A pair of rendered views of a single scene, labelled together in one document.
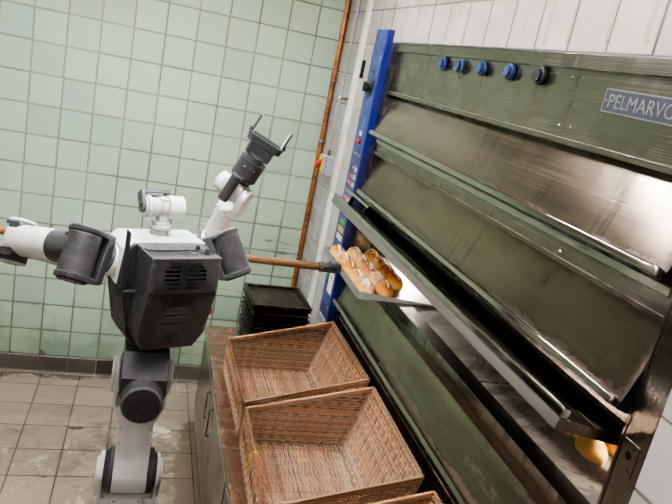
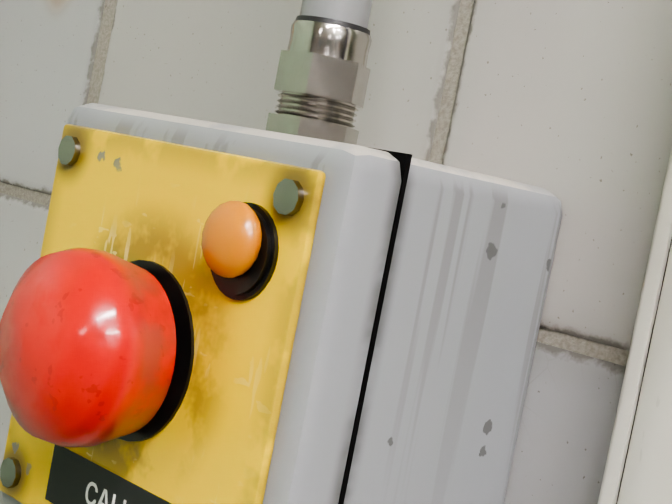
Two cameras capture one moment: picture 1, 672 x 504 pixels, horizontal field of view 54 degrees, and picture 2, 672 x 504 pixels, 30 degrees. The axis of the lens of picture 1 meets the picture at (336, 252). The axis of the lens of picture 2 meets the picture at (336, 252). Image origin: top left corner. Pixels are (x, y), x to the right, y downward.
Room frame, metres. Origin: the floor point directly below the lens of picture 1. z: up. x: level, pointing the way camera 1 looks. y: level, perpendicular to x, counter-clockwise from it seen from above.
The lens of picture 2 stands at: (3.19, 0.26, 1.50)
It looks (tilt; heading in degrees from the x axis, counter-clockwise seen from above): 3 degrees down; 332
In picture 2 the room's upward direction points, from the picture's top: 11 degrees clockwise
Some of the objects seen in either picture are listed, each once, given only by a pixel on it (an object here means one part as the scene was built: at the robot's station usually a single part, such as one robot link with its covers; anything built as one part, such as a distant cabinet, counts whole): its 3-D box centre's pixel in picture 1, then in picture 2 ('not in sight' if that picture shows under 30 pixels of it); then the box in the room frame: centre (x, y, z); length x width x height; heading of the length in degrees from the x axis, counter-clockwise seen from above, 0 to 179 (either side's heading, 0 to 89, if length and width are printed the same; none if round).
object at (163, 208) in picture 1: (164, 210); not in sight; (1.83, 0.51, 1.47); 0.10 x 0.07 x 0.09; 129
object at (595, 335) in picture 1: (453, 232); not in sight; (2.03, -0.35, 1.54); 1.79 x 0.11 x 0.19; 17
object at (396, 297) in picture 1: (381, 274); not in sight; (2.58, -0.20, 1.19); 0.55 x 0.36 x 0.03; 17
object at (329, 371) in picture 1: (290, 373); not in sight; (2.51, 0.08, 0.72); 0.56 x 0.49 x 0.28; 18
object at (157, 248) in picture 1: (160, 284); not in sight; (1.78, 0.47, 1.27); 0.34 x 0.30 x 0.36; 129
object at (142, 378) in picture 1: (144, 372); not in sight; (1.74, 0.48, 1.00); 0.28 x 0.13 x 0.18; 18
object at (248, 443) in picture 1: (322, 458); not in sight; (1.94, -0.10, 0.72); 0.56 x 0.49 x 0.28; 16
